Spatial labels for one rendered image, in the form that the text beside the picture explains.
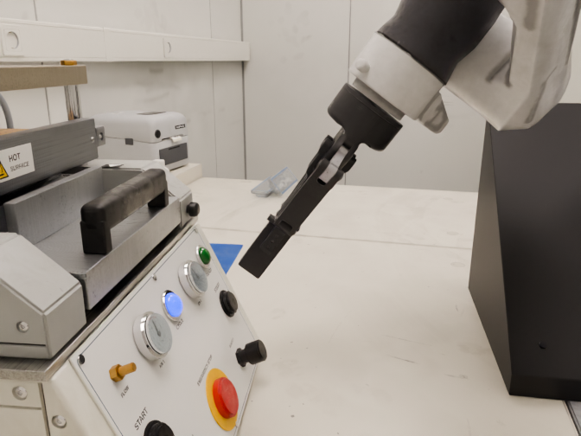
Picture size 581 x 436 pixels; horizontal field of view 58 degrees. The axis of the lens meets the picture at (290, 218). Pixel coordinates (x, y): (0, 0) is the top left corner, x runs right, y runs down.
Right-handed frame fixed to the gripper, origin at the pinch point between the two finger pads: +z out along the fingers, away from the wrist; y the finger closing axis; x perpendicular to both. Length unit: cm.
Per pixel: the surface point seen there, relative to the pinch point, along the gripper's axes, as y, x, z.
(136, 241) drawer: 14.1, -10.7, 1.2
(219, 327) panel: 5.0, 0.8, 9.1
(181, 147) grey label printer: -98, -31, 28
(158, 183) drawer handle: 7.5, -12.9, -1.9
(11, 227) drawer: 19.8, -18.5, 3.2
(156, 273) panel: 11.4, -7.7, 4.2
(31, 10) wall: -81, -79, 16
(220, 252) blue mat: -39.0, -3.5, 22.0
